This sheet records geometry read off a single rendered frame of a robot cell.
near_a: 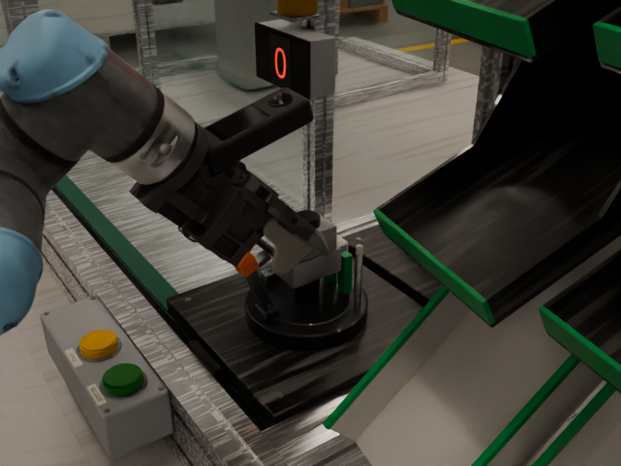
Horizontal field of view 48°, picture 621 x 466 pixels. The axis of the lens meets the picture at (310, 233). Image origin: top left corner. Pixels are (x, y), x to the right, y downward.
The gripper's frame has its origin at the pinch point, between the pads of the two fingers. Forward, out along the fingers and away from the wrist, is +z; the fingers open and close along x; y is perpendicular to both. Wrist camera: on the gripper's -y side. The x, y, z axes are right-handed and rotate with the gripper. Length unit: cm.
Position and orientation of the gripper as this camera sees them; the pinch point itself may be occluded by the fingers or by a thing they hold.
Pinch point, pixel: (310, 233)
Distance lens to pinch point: 76.2
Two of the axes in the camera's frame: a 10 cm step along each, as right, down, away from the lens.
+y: -6.0, 8.0, -0.3
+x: 5.7, 4.0, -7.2
